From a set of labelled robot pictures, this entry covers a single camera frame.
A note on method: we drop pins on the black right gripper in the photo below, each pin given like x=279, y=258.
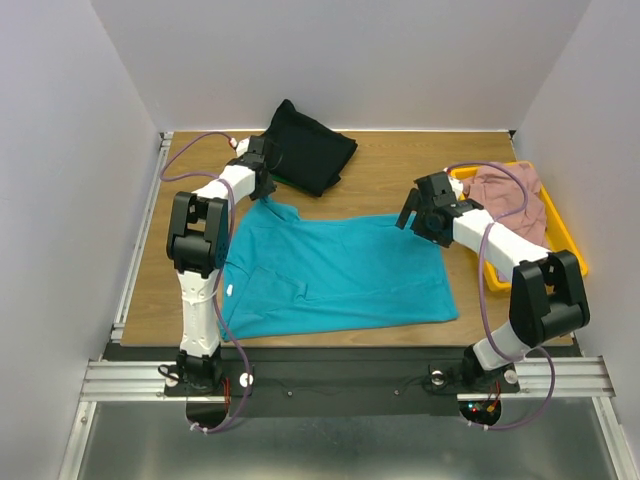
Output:
x=416, y=207

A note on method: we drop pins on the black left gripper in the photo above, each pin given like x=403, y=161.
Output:
x=267, y=190

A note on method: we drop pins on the turquoise t shirt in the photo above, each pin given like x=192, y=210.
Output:
x=285, y=275

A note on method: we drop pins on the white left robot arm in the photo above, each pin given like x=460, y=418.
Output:
x=198, y=241

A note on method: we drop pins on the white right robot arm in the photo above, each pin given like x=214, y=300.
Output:
x=547, y=293

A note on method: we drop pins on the folded green t shirt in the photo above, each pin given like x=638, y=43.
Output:
x=284, y=181

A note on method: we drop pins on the folded black t shirt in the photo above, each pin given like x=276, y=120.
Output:
x=309, y=154

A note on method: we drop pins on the pink t shirt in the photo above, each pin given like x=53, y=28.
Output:
x=499, y=193

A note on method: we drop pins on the yellow plastic tray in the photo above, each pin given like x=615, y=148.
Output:
x=557, y=234

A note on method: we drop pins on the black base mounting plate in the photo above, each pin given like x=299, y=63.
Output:
x=336, y=381

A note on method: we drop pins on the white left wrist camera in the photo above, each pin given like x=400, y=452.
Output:
x=240, y=147

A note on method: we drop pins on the aluminium left side rail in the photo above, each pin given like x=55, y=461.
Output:
x=120, y=319

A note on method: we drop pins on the aluminium front frame rail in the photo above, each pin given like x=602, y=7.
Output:
x=576, y=377

